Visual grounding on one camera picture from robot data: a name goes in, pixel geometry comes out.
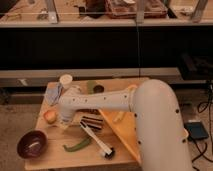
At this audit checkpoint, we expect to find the black cable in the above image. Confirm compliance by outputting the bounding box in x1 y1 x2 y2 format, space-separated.
189 79 213 171

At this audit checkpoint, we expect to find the dark blue foot pedal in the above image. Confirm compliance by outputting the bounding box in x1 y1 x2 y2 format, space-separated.
184 122 209 140

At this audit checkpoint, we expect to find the grey blue cloth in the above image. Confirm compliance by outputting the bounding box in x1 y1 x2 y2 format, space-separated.
44 83 62 106

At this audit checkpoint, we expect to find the yellow banana toy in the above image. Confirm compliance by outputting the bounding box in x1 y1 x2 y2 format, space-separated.
113 111 125 123

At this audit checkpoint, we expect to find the green round object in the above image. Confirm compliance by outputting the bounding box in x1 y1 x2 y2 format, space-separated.
87 80 97 94

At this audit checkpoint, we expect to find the green pepper toy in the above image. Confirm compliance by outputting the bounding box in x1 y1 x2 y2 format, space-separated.
63 137 91 152

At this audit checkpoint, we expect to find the apple toy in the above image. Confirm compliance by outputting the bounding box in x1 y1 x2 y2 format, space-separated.
43 110 57 124

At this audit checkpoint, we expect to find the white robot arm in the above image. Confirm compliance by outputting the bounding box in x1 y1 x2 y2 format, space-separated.
59 79 193 171

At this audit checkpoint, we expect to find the white black dish brush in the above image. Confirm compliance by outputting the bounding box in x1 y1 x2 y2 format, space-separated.
80 121 115 159

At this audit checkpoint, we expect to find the yellow plastic tray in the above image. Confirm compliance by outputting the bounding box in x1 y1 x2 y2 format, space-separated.
98 83 143 164

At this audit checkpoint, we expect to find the wooden table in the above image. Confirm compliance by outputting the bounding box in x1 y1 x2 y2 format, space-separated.
24 77 150 171

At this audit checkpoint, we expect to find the dark purple bowl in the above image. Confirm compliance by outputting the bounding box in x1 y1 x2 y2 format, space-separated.
17 130 47 159

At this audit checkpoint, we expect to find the white cup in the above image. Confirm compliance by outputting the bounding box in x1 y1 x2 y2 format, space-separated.
59 74 73 89

